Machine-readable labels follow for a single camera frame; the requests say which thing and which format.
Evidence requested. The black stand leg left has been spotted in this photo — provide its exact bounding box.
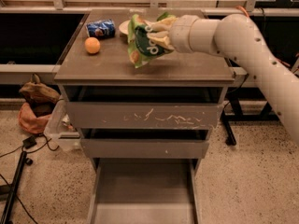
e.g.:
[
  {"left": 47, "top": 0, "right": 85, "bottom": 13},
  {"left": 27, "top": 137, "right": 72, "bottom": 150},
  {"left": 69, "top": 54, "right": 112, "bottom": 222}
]
[{"left": 0, "top": 151, "right": 27, "bottom": 224}]

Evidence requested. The middle grey drawer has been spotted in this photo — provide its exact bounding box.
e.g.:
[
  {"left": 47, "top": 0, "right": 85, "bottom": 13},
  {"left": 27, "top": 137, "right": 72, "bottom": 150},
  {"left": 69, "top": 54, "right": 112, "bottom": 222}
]
[{"left": 81, "top": 139, "right": 208, "bottom": 159}]

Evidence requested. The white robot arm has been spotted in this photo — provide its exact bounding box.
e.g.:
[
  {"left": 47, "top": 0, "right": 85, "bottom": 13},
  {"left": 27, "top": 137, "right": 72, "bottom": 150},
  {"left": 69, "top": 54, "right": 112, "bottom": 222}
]
[{"left": 146, "top": 14, "right": 299, "bottom": 144}]

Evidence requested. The grey drawer cabinet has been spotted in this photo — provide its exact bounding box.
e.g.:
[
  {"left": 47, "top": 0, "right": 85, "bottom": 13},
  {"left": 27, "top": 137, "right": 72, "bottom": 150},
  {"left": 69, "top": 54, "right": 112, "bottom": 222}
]
[{"left": 53, "top": 7, "right": 236, "bottom": 224}]

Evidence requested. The white bowl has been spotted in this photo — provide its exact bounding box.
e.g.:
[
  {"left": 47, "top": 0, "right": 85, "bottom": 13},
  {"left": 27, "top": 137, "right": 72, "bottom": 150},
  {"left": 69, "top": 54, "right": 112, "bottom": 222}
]
[{"left": 119, "top": 21, "right": 130, "bottom": 35}]

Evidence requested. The green rice chip bag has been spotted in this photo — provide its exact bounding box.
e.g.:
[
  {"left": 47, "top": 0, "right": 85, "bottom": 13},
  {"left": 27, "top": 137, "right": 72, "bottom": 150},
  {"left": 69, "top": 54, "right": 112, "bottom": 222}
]
[{"left": 127, "top": 12, "right": 176, "bottom": 68}]

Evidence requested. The top grey drawer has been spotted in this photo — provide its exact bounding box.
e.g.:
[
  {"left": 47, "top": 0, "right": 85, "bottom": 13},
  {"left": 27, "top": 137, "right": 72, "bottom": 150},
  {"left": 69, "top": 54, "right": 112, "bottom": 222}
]
[{"left": 66, "top": 102, "right": 223, "bottom": 130}]

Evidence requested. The black table frame right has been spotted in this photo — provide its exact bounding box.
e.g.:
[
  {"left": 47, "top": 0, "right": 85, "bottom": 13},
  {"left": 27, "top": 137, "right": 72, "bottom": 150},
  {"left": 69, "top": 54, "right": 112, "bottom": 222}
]
[{"left": 221, "top": 89, "right": 278, "bottom": 146}]

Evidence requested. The bottom grey drawer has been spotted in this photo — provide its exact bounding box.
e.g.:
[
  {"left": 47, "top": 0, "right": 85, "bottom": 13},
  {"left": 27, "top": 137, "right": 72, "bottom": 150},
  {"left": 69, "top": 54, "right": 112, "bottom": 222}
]
[{"left": 87, "top": 160, "right": 201, "bottom": 224}]

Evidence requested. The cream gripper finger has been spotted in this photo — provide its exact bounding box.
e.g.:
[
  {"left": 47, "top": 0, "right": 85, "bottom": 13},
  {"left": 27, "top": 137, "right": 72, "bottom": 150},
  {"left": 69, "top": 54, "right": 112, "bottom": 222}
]
[
  {"left": 147, "top": 31, "right": 174, "bottom": 50},
  {"left": 150, "top": 16, "right": 178, "bottom": 32}
]

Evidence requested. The grey drawer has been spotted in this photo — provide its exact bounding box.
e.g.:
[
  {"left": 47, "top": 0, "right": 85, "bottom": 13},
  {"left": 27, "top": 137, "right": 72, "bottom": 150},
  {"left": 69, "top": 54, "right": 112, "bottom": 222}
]
[
  {"left": 81, "top": 139, "right": 208, "bottom": 159},
  {"left": 66, "top": 102, "right": 223, "bottom": 130},
  {"left": 87, "top": 160, "right": 201, "bottom": 224}
]

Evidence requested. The clear plastic bin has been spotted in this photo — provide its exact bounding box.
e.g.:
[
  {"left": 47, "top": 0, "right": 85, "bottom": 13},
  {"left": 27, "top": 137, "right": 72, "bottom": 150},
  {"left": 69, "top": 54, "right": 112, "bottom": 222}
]
[{"left": 44, "top": 100, "right": 81, "bottom": 152}]

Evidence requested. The blue soda can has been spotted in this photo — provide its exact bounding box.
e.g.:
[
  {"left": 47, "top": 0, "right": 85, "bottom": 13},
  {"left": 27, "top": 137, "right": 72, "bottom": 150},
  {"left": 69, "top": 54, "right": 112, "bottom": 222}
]
[{"left": 86, "top": 19, "right": 115, "bottom": 39}]

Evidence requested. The orange fruit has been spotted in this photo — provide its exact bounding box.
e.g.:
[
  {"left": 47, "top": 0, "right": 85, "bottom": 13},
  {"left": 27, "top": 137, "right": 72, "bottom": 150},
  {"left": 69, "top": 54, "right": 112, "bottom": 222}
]
[{"left": 84, "top": 37, "right": 101, "bottom": 54}]

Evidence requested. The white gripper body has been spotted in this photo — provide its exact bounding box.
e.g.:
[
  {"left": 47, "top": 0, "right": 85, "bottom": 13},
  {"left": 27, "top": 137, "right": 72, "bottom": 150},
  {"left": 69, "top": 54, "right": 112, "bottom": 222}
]
[{"left": 169, "top": 15, "right": 199, "bottom": 53}]

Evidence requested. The black power adapter on floor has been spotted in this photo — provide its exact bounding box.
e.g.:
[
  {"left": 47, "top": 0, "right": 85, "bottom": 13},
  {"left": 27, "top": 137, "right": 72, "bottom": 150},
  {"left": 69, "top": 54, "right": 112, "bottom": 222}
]
[{"left": 22, "top": 136, "right": 36, "bottom": 149}]

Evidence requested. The orange cable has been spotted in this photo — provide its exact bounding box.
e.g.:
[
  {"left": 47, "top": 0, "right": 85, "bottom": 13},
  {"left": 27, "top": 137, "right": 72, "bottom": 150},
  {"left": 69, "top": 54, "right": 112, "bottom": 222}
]
[{"left": 235, "top": 5, "right": 250, "bottom": 17}]

